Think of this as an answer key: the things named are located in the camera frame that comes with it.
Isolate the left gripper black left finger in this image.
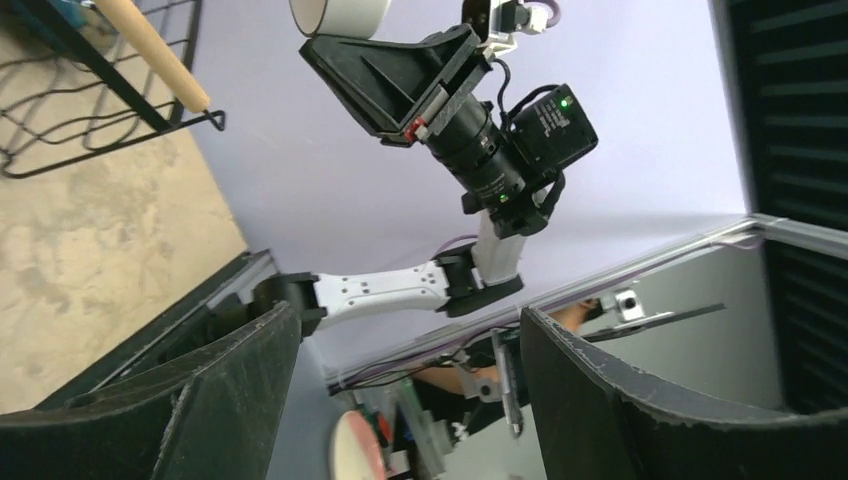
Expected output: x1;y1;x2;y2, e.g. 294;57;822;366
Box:
1;303;301;479

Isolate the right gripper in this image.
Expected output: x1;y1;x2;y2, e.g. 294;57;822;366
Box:
299;25;527;196

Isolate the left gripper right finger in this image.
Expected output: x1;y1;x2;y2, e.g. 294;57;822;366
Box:
520;307;847;479

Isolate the white two-handled soup cup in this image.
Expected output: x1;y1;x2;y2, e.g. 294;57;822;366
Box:
289;0;391;39

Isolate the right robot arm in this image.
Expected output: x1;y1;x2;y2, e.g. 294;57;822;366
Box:
247;25;599;336

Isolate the red round object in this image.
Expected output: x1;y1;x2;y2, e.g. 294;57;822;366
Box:
328;410;388;480

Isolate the black slatted panel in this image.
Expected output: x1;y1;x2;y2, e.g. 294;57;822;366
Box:
724;1;847;414

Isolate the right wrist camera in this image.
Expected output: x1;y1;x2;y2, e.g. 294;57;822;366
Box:
461;0;562;60

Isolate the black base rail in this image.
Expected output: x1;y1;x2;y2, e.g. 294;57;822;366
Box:
36;250;279;409

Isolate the black wire dish rack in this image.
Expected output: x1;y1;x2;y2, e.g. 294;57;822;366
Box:
1;1;226;179

